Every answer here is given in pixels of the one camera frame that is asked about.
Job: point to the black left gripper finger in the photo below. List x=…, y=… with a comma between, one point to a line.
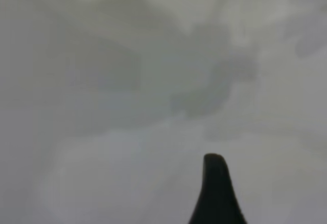
x=215, y=196

